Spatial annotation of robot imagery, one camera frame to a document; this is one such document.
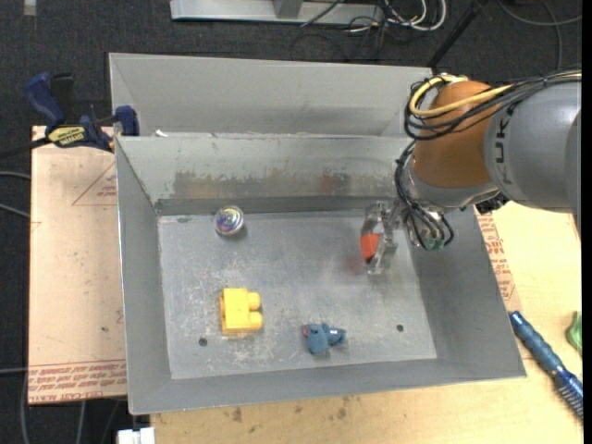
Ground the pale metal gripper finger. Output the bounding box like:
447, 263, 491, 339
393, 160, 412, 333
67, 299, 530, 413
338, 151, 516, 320
367, 227, 400, 277
364, 202, 389, 240

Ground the iridescent shiny ball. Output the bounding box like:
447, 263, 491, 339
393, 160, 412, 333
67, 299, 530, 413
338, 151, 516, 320
213, 204, 245, 239

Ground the blue toy animal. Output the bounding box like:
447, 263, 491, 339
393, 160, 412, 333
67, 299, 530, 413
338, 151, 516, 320
300, 322, 348, 356

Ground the yellow toy brick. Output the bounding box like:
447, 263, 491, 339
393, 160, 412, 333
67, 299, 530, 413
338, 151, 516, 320
218, 287, 265, 337

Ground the orange-red block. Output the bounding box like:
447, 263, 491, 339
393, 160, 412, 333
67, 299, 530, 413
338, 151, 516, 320
360, 233, 384, 264

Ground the grey metal bin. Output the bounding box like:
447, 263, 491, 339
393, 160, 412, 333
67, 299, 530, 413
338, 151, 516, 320
108, 52, 527, 415

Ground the brown cardboard board, red print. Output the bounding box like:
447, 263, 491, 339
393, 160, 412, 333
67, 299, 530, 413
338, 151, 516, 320
27, 125, 522, 406

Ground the black cylinder on white bracket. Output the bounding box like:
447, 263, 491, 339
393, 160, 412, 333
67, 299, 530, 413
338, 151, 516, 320
475, 192, 508, 216

